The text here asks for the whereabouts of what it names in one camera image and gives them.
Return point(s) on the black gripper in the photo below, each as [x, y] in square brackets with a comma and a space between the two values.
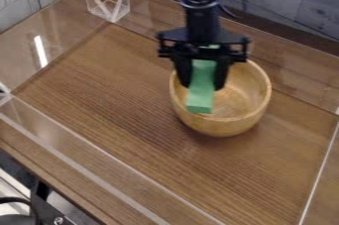
[204, 40]

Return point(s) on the green rectangular stick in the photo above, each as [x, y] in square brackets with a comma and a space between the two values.
[200, 95]

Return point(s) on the round wooden bowl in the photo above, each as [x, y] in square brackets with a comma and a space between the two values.
[239, 103]

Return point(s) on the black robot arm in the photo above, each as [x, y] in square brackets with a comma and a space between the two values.
[203, 40]

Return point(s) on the clear acrylic corner bracket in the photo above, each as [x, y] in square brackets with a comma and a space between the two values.
[107, 9]

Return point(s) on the clear acrylic front wall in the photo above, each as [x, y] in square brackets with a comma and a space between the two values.
[118, 194]

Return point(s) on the black table leg bracket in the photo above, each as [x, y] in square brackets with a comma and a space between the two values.
[49, 215]

